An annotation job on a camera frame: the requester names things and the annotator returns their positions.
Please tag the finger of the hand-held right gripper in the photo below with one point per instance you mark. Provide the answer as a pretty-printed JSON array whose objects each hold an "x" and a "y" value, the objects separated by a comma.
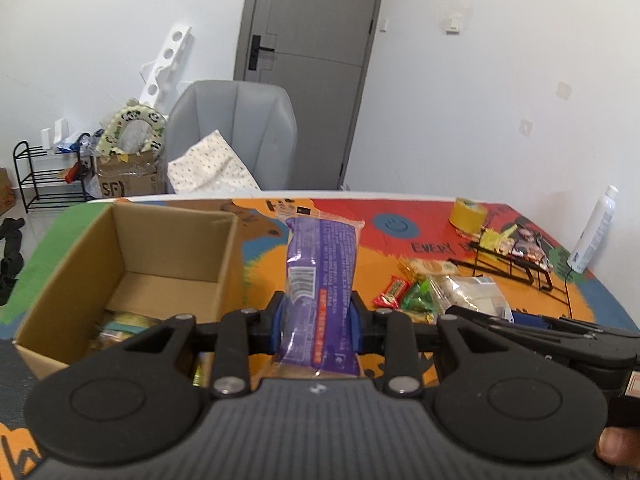
[
  {"x": 525, "y": 340},
  {"x": 575, "y": 329}
]

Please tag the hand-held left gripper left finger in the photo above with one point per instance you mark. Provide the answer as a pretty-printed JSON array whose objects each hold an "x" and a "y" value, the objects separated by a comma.
[{"x": 279, "y": 325}]

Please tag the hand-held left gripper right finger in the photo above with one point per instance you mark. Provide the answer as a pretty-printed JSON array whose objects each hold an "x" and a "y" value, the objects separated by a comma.
[{"x": 356, "y": 325}]

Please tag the purple bread packet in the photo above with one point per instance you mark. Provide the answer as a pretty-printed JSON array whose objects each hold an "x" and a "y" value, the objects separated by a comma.
[{"x": 320, "y": 280}]

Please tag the green candy packet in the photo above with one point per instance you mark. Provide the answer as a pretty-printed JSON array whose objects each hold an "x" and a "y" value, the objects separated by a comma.
[{"x": 417, "y": 300}]

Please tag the white bread packet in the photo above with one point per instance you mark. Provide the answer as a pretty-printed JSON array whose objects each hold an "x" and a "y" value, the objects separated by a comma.
[{"x": 472, "y": 295}]

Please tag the long cracker packet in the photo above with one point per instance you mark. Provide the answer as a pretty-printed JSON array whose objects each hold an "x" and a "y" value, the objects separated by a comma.
[{"x": 430, "y": 267}]

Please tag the person's right hand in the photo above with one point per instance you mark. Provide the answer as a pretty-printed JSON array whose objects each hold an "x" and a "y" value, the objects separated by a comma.
[{"x": 617, "y": 445}]

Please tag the red snack bar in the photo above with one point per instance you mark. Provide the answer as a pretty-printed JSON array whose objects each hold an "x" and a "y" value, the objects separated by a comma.
[{"x": 391, "y": 292}]

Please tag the dark printed snack packets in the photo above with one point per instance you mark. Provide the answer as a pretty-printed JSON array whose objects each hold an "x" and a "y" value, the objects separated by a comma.
[{"x": 530, "y": 247}]

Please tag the white spray bottle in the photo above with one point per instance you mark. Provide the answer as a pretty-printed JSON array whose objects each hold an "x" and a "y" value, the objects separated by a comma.
[{"x": 592, "y": 235}]

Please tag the yellow snack packets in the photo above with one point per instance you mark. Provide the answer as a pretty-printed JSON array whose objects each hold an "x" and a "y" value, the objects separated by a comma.
[{"x": 495, "y": 237}]

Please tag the yellow tape roll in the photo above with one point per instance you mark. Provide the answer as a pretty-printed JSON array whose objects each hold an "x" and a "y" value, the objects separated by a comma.
[{"x": 467, "y": 217}]

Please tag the white dotted pillow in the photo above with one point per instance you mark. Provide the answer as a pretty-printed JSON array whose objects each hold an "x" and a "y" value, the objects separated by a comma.
[{"x": 212, "y": 167}]

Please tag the grey chair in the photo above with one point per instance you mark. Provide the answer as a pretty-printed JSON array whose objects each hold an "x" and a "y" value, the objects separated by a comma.
[{"x": 240, "y": 120}]

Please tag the taped cardboard box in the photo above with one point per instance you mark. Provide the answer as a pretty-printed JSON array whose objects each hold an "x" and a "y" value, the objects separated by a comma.
[{"x": 130, "y": 177}]

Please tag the black shoe rack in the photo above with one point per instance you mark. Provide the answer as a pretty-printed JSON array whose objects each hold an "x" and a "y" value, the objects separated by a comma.
[{"x": 47, "y": 180}]

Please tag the blue and white bags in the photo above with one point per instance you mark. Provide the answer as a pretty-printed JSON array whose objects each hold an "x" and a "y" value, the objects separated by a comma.
[{"x": 75, "y": 142}]

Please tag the black shoe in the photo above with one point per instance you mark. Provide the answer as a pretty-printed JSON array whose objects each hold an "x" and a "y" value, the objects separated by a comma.
[
  {"x": 11, "y": 229},
  {"x": 9, "y": 272}
]

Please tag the white perforated board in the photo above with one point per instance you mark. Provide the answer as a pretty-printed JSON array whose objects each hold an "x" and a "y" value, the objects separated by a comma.
[{"x": 165, "y": 67}]

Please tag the grey door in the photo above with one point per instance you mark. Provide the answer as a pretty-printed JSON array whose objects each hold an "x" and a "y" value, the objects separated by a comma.
[{"x": 310, "y": 25}]

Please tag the small brown cardboard box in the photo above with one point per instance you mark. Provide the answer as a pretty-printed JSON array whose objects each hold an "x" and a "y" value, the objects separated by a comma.
[{"x": 5, "y": 192}]

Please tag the white adhesive wall hook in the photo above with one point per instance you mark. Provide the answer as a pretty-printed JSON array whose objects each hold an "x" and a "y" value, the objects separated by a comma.
[
  {"x": 526, "y": 127},
  {"x": 563, "y": 90}
]

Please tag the small white wall switch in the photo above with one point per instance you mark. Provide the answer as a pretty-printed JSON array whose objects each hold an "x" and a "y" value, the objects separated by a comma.
[{"x": 383, "y": 24}]

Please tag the white light switch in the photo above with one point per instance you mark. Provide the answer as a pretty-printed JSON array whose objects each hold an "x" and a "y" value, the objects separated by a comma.
[{"x": 454, "y": 22}]

